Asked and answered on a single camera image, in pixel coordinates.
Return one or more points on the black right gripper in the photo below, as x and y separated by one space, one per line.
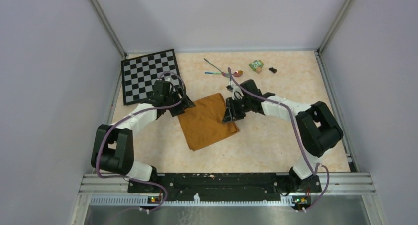
230 114

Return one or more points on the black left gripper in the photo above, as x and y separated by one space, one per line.
186 103

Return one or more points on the brown cloth napkin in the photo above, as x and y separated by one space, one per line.
202 125

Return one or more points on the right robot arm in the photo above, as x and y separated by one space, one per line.
315 127

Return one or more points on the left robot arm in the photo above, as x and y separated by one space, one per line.
113 151

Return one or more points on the iridescent metal fork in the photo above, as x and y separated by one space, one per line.
219 70

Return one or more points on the iridescent metal spoon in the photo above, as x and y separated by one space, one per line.
234 74

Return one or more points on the black white checkerboard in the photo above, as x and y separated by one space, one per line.
140 73

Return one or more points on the green numbered wooden block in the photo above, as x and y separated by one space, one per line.
257 66

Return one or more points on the small black object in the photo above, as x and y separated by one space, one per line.
273 70

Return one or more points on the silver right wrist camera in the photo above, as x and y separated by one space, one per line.
235 91

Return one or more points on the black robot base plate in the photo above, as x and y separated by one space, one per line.
226 187

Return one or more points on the aluminium frame rail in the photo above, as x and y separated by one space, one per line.
113 191

